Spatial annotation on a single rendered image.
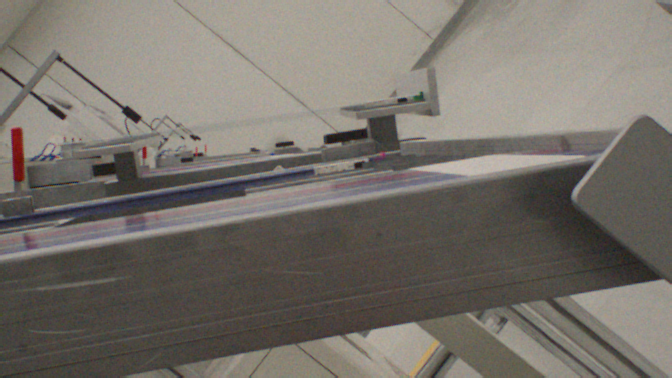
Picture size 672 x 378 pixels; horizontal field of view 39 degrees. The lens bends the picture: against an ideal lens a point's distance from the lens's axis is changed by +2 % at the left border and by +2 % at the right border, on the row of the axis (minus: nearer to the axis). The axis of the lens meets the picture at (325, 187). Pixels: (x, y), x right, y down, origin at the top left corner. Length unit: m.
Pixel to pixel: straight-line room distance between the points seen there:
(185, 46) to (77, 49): 0.92
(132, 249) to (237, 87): 8.11
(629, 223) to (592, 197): 0.02
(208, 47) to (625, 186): 8.20
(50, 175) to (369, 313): 1.83
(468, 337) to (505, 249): 1.02
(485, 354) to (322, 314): 1.05
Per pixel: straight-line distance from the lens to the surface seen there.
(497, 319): 2.72
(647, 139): 0.42
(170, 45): 8.59
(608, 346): 1.26
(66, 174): 2.23
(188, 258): 0.43
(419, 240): 0.44
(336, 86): 8.59
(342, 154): 1.12
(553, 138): 0.60
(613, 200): 0.42
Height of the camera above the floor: 0.88
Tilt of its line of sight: 6 degrees down
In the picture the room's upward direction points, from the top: 52 degrees counter-clockwise
